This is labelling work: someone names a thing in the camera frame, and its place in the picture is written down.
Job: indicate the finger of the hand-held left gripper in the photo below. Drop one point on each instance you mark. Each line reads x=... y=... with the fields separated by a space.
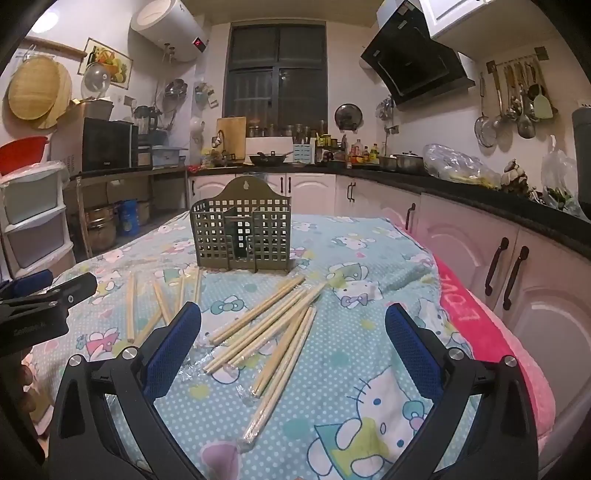
x=27 y=284
x=74 y=288

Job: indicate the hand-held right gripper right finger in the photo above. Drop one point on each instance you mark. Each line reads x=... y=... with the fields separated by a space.
x=413 y=355

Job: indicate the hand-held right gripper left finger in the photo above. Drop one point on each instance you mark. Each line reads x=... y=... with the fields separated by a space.
x=173 y=350

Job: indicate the pile of wooden chopsticks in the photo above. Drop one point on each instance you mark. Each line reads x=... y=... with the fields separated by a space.
x=285 y=350

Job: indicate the green plastic chopstick holder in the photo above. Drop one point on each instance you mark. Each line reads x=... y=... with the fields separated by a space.
x=258 y=196

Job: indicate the row of hanging kitchen utensils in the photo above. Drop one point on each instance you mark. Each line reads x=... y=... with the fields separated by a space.
x=524 y=124

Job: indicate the person's left hand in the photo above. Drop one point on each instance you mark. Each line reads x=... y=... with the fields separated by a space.
x=27 y=385

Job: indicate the metal pot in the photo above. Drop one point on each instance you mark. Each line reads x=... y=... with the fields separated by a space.
x=99 y=230

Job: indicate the plastic drawer unit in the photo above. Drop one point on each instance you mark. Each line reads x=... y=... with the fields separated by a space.
x=32 y=217

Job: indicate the printed cartoon blanket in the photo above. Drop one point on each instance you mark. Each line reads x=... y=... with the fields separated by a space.
x=351 y=323

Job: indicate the pink blanket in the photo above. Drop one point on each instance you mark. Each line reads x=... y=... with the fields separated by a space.
x=498 y=341

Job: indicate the blue bag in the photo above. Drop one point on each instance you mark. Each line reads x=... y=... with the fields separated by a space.
x=128 y=217

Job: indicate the wooden shelf table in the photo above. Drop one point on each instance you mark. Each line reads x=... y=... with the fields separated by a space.
x=115 y=171

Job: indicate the red plastic basin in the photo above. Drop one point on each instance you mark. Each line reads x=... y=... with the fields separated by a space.
x=21 y=154

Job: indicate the cardboard box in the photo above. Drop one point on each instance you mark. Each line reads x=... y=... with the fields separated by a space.
x=64 y=147

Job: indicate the black microwave oven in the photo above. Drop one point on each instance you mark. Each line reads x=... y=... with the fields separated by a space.
x=106 y=145

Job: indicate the white lower cabinet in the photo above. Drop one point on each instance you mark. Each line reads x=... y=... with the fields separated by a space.
x=554 y=314
x=314 y=194

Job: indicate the white cabinet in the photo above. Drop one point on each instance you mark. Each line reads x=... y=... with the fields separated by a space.
x=554 y=314
x=461 y=14
x=314 y=194

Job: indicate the pale blue container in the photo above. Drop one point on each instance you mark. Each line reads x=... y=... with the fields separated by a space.
x=166 y=157

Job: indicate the black kitchen countertop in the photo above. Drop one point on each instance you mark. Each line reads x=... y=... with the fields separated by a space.
x=508 y=203

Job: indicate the blender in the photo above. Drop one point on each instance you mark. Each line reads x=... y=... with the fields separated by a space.
x=144 y=121

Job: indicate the steel cooking pot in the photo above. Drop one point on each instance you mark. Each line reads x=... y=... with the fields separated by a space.
x=406 y=164

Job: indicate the round bamboo tray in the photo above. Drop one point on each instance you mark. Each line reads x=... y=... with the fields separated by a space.
x=37 y=90

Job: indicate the clear plastic bag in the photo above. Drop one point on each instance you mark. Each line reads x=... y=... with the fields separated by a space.
x=452 y=161

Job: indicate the white hanging bag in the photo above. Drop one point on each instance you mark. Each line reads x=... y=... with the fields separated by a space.
x=197 y=131

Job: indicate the garlic bunch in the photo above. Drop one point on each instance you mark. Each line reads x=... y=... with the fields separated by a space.
x=515 y=177

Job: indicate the cluster of condiment bottles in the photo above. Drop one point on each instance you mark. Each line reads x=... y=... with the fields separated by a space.
x=364 y=154

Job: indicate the glass pot lid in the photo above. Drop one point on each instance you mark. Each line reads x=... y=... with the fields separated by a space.
x=96 y=81

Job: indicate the kitchen faucet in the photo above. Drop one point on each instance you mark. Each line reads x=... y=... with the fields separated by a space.
x=220 y=136

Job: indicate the black wok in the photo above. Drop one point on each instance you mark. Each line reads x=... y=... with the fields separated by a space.
x=268 y=159

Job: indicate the wooden cutting board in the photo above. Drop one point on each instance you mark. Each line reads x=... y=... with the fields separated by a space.
x=233 y=136

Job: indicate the spice rack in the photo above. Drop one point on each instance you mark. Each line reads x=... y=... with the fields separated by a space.
x=330 y=150

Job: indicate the hanging metal lid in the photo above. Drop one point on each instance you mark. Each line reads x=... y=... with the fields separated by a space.
x=175 y=90

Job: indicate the plastic bag of greens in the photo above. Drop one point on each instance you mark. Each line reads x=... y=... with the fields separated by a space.
x=561 y=184

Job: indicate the blue white knife block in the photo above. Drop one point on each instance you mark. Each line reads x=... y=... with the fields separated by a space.
x=302 y=152

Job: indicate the wooden rolling pin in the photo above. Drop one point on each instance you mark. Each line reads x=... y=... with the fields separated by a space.
x=55 y=47

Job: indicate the row of jars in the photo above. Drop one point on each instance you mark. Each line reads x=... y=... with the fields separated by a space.
x=286 y=130

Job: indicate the dark pot lid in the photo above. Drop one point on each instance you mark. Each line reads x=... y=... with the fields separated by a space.
x=348 y=116

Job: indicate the round ceiling lamp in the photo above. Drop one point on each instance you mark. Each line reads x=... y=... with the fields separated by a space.
x=44 y=16

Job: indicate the white water heater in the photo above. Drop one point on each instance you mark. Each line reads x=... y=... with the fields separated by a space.
x=171 y=27

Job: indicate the dark window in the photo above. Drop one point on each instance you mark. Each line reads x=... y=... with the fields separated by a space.
x=277 y=78

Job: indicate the black range hood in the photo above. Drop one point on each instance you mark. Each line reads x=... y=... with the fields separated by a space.
x=415 y=60

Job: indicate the white upper cabinet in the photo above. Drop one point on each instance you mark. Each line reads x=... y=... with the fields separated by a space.
x=461 y=14

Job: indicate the wall socket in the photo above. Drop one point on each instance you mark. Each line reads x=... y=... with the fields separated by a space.
x=392 y=129

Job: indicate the fruit wall poster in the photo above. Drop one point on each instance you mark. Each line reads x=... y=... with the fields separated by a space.
x=108 y=60

